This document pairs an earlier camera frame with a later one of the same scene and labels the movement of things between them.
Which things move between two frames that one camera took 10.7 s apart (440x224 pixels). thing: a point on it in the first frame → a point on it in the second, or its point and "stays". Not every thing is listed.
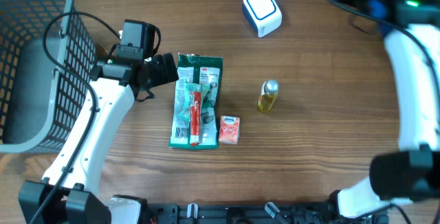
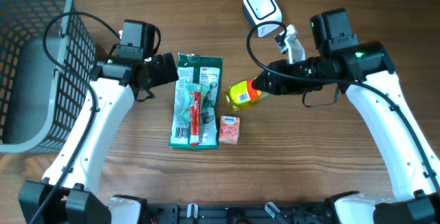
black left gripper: [166, 69] stays
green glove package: [194, 69] stays
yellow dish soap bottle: [269, 90] → [241, 93]
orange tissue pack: [228, 130] stays
